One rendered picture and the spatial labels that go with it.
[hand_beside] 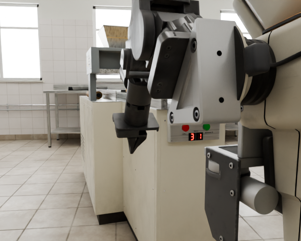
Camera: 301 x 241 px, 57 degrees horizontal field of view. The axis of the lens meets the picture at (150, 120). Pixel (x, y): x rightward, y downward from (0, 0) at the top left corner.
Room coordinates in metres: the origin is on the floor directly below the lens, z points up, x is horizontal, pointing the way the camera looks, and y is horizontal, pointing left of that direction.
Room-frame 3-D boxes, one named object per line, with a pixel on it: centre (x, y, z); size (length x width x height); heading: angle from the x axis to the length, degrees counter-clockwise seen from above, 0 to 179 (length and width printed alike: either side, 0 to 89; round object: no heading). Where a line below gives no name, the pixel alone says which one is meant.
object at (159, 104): (2.09, 0.25, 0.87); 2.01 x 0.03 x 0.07; 18
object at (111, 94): (2.41, 0.42, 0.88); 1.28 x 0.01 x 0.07; 18
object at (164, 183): (1.54, -0.08, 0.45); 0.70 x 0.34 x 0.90; 18
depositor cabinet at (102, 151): (2.48, 0.22, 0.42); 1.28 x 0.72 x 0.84; 18
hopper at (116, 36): (2.03, 0.08, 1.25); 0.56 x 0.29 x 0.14; 108
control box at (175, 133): (1.20, -0.19, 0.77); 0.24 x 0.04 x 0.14; 108
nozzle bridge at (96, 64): (2.03, 0.08, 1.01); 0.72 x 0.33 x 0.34; 108
